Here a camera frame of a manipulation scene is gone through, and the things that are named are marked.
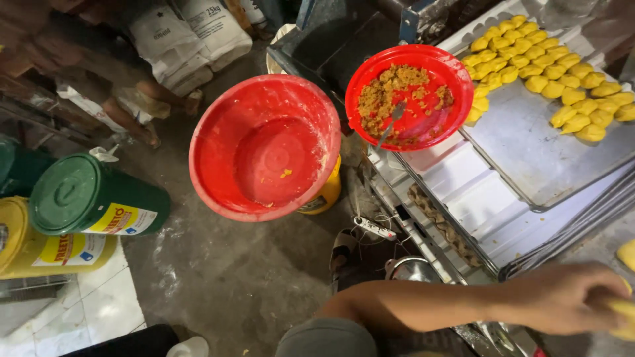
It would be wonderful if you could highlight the person's left hand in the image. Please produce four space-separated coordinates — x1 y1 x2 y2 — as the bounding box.
495 263 633 342

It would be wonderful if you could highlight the yellow dough piece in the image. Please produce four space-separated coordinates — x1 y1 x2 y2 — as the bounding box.
603 280 635 343

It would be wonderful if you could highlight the yellow dough lump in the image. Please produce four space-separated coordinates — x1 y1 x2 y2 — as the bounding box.
616 239 635 273

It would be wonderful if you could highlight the stack of metal trays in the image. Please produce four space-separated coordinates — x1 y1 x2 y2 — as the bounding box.
498 163 635 282

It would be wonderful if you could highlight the large metal baking tray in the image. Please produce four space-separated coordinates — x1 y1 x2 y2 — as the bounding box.
455 14 635 213

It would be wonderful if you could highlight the brown patterned cloth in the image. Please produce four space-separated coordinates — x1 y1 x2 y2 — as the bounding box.
407 184 483 269

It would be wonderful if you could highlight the steel bowl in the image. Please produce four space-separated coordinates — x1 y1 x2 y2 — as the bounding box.
384 255 443 284

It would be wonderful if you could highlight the group of yellow filled pastries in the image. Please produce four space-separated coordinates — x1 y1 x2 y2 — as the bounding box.
460 14 635 143

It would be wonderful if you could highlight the white power strip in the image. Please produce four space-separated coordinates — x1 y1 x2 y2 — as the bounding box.
353 215 398 242

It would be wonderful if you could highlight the dark sandal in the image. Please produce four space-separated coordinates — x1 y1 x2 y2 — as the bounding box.
329 229 359 294

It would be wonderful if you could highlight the red plastic plate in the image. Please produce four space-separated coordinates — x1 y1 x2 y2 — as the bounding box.
345 44 475 152

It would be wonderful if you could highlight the metal spoon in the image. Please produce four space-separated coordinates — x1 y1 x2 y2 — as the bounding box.
374 101 408 150

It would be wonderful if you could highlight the person's grey sleeve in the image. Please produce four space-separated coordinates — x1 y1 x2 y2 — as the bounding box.
275 317 379 357

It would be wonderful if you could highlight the brown crumbly filling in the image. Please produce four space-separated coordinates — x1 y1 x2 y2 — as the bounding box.
358 64 455 146

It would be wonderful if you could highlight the yellow bucket with label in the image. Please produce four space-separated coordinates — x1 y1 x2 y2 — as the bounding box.
297 155 342 215

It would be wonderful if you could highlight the dark metal machine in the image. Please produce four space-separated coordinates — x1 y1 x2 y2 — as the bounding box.
267 0 502 132

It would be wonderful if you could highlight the large red plastic basin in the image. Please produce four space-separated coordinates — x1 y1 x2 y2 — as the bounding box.
189 74 342 223

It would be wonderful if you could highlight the white plastic container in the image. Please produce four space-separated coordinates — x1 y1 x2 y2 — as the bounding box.
166 336 210 357

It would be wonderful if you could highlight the pile of white sacks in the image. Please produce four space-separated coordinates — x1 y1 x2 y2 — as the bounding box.
128 0 270 96

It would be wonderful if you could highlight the white plastic bag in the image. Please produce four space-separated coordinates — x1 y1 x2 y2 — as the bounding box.
89 145 120 163

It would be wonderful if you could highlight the green lidded bucket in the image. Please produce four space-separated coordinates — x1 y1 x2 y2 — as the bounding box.
29 153 171 237

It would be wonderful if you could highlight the yellow lidded bucket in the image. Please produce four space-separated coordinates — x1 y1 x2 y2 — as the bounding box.
0 196 119 280

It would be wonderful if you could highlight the dark green barrel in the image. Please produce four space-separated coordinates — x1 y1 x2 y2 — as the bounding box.
0 135 56 198

